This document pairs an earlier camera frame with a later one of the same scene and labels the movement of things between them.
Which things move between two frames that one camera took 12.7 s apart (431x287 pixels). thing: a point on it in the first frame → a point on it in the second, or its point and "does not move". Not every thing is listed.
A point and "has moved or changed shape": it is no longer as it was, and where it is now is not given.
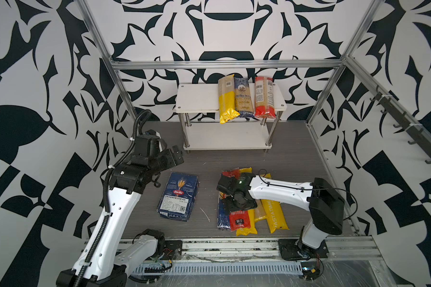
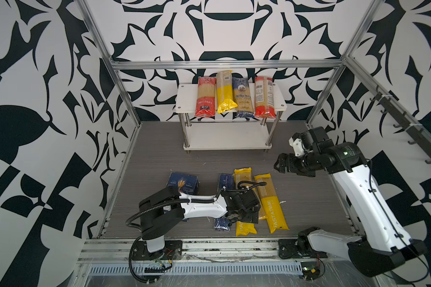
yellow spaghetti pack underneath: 252,230 does not move
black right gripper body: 230,204 → 304,165
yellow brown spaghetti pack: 226,88 has moved or changed shape
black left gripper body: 166,162 → 248,217
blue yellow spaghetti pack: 242,96 does not move
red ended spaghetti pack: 264,98 does not move
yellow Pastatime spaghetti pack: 275,218 does not move
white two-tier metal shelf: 250,133 does not move
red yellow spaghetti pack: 238,220 → 206,97
